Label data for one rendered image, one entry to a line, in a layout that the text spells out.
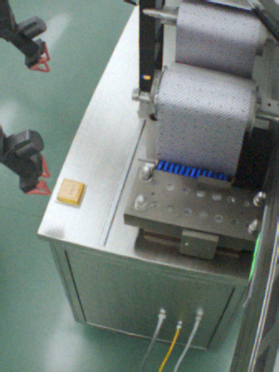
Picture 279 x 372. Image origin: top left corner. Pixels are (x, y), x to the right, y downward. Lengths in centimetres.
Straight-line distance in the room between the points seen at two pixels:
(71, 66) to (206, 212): 204
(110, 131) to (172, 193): 39
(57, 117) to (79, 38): 71
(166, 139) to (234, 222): 29
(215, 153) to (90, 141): 47
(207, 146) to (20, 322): 136
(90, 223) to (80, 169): 20
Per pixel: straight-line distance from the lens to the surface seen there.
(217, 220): 151
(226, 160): 155
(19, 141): 138
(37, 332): 248
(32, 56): 181
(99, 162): 176
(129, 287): 181
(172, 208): 152
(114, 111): 189
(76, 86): 325
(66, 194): 168
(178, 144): 153
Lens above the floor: 232
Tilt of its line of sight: 56 degrees down
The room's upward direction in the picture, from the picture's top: straight up
